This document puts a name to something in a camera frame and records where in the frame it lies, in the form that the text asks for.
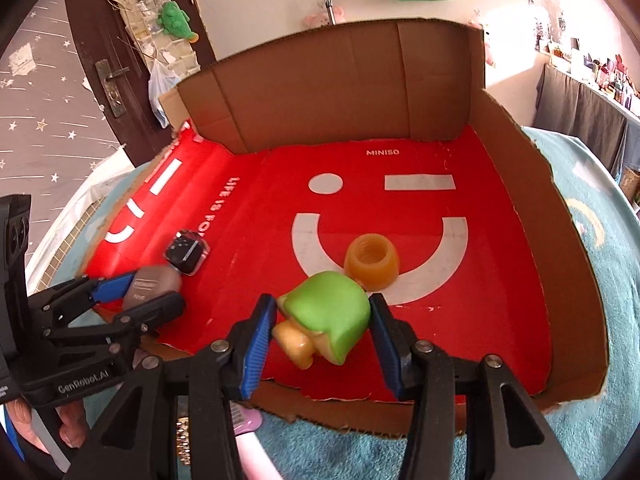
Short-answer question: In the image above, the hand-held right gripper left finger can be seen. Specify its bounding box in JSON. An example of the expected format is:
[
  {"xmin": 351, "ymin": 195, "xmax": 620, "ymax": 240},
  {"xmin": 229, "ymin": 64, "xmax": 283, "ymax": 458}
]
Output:
[{"xmin": 65, "ymin": 294, "xmax": 278, "ymax": 480}]

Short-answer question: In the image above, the pink pig plush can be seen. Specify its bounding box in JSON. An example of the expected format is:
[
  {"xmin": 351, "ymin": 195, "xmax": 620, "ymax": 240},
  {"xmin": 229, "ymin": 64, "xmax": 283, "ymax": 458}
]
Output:
[{"xmin": 302, "ymin": 2, "xmax": 346, "ymax": 31}]

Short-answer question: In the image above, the dark cloth cover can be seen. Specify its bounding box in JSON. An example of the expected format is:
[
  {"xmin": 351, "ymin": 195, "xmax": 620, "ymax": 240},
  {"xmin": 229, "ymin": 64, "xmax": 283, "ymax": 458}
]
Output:
[{"xmin": 535, "ymin": 64, "xmax": 640, "ymax": 181}]

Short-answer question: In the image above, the brown wooden door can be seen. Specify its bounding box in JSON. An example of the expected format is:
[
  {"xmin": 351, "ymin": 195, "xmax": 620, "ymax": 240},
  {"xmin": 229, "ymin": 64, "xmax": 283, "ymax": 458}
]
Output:
[{"xmin": 62, "ymin": 0, "xmax": 216, "ymax": 171}]

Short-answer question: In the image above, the pink handheld device purple head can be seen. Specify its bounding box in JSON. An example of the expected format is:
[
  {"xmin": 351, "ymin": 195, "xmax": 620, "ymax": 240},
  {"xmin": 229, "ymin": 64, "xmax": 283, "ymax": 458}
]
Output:
[{"xmin": 231, "ymin": 407, "xmax": 281, "ymax": 480}]

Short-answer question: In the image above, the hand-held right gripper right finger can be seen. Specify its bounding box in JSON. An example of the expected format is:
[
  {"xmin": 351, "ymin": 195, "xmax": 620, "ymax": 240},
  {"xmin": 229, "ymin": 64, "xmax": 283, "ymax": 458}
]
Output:
[{"xmin": 367, "ymin": 292, "xmax": 581, "ymax": 480}]

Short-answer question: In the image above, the green capped toy figure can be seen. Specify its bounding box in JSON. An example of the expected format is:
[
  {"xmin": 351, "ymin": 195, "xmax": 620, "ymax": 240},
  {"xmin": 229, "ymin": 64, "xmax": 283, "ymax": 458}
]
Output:
[{"xmin": 272, "ymin": 270, "xmax": 372, "ymax": 371}]

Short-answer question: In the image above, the person's left hand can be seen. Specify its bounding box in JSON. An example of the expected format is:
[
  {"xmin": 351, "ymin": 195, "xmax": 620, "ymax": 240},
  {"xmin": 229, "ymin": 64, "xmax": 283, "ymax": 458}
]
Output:
[{"xmin": 7, "ymin": 395, "xmax": 93, "ymax": 461}]

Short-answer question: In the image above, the pink plush wall toy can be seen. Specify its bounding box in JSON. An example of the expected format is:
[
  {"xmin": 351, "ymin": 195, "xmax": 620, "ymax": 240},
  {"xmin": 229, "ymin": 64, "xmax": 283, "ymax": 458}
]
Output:
[{"xmin": 469, "ymin": 7, "xmax": 496, "ymax": 67}]

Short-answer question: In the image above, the beige hanging organiser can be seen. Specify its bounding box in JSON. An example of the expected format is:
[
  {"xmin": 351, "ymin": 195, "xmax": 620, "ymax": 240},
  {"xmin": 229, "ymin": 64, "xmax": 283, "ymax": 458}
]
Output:
[{"xmin": 104, "ymin": 0, "xmax": 201, "ymax": 73}]

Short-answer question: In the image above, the orange rubber cup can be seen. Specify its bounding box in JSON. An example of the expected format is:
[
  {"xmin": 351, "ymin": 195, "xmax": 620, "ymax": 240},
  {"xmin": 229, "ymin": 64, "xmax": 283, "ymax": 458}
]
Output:
[{"xmin": 344, "ymin": 234, "xmax": 401, "ymax": 291}]

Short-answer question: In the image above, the grey earbuds case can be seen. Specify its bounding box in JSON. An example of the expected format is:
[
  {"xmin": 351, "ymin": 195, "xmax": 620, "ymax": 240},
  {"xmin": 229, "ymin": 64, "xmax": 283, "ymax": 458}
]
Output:
[{"xmin": 121, "ymin": 265, "xmax": 183, "ymax": 311}]

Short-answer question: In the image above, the metal door handle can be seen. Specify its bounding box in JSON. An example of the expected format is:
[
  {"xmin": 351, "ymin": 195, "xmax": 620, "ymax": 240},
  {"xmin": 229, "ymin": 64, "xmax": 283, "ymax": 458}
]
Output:
[{"xmin": 95, "ymin": 59, "xmax": 131, "ymax": 118}]

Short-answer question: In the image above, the white plastic bag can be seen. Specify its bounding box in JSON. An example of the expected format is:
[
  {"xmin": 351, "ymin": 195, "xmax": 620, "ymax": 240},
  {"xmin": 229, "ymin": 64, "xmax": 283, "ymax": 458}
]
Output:
[{"xmin": 148, "ymin": 57, "xmax": 181, "ymax": 130}]

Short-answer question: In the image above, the teal printed blanket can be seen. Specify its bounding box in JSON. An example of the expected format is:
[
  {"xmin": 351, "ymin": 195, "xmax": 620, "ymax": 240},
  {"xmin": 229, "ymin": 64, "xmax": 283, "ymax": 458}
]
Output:
[{"xmin": 25, "ymin": 125, "xmax": 640, "ymax": 480}]

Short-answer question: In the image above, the white grid bed sheet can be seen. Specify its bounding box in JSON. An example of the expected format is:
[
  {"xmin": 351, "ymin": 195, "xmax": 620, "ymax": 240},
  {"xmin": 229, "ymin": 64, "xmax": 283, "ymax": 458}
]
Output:
[{"xmin": 30, "ymin": 145, "xmax": 136, "ymax": 291}]

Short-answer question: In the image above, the torn white paper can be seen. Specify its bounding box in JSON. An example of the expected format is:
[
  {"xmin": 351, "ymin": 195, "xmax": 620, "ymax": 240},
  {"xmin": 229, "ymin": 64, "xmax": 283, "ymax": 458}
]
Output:
[{"xmin": 10, "ymin": 44, "xmax": 38, "ymax": 77}]

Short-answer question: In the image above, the red cardboard box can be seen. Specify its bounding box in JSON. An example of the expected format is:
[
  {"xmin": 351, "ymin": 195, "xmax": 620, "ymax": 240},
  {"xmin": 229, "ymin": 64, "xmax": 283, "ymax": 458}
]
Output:
[{"xmin": 82, "ymin": 17, "xmax": 613, "ymax": 436}]

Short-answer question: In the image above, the row of shelf clutter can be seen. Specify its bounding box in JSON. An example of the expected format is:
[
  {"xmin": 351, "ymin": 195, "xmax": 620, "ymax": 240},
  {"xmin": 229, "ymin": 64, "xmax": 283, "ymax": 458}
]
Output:
[{"xmin": 535, "ymin": 35, "xmax": 640, "ymax": 111}]

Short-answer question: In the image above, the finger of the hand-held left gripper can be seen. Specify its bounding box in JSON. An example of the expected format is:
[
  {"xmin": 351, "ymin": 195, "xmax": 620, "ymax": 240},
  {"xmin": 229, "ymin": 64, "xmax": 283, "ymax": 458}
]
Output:
[
  {"xmin": 27, "ymin": 272, "xmax": 137, "ymax": 333},
  {"xmin": 42, "ymin": 292, "xmax": 187, "ymax": 345}
]

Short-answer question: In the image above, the green plush toy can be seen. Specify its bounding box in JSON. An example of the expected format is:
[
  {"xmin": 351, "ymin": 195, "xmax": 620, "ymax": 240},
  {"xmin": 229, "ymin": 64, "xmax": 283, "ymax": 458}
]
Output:
[{"xmin": 157, "ymin": 1, "xmax": 199, "ymax": 43}]

